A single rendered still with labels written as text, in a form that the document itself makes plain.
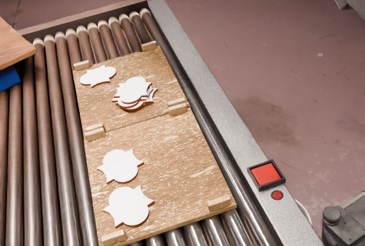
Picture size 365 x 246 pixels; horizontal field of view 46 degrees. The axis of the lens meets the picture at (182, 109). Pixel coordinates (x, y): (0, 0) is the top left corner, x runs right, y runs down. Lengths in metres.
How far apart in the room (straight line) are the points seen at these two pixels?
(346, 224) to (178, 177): 0.90
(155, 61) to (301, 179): 1.12
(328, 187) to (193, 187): 1.30
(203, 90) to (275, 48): 1.89
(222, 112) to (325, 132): 1.32
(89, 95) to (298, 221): 0.83
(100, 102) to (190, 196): 0.53
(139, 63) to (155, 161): 0.52
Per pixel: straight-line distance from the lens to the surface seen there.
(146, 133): 1.32
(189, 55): 1.65
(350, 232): 1.86
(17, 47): 1.77
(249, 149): 1.24
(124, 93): 1.43
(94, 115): 1.45
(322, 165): 2.44
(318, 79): 3.00
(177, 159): 1.22
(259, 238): 1.07
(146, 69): 1.59
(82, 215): 1.20
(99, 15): 2.04
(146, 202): 1.13
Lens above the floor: 1.81
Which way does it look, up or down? 40 degrees down
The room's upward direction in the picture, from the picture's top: 11 degrees counter-clockwise
